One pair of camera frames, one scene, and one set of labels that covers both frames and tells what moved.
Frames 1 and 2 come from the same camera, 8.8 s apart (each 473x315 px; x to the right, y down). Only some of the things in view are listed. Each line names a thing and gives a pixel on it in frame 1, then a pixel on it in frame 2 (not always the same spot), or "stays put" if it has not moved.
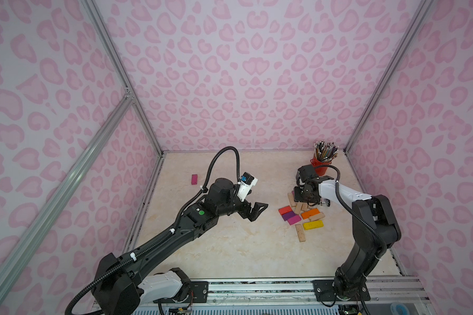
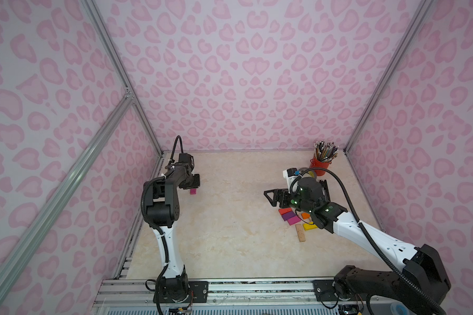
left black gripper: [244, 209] -> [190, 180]
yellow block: [313, 224] stays put
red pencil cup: [320, 171] stays put
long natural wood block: [300, 233] stays put
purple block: [286, 216] stays put
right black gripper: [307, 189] -> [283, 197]
